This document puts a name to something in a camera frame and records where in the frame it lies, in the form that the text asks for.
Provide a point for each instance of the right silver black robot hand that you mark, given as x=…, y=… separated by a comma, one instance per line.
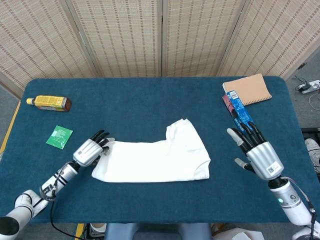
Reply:
x=265, y=160

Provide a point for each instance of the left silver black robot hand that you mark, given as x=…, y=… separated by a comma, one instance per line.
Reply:
x=87, y=152

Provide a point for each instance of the white T-shirt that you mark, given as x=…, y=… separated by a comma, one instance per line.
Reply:
x=150, y=160

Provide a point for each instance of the green sachet packet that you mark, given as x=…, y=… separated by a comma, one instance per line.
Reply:
x=59, y=137

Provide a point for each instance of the white sneaker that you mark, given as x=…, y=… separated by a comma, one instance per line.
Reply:
x=313, y=147

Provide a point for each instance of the black equipment base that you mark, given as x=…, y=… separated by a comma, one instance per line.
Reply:
x=310, y=130

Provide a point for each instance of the blue pink cookie box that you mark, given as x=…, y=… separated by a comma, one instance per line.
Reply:
x=237, y=107

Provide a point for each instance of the yellow label tea bottle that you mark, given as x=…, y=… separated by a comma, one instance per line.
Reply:
x=47, y=101

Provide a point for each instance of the brown spiral notebook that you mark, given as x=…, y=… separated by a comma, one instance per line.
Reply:
x=250, y=87

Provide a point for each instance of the white cardboard box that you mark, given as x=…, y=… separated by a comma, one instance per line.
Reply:
x=240, y=236

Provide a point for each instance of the yellow floor tape strip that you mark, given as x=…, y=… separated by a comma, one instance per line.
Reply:
x=9, y=128
x=79, y=232

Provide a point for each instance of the blue carpet table cover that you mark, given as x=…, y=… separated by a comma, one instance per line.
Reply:
x=150, y=205

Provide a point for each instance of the black power plug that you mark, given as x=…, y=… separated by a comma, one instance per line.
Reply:
x=302, y=87

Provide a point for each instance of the blue grey robot torso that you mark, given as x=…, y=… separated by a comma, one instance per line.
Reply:
x=120, y=231

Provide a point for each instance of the white power strip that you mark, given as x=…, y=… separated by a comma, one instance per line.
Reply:
x=313, y=85

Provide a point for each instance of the woven bamboo screen panel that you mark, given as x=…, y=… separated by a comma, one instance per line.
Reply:
x=32, y=37
x=120, y=37
x=197, y=37
x=275, y=37

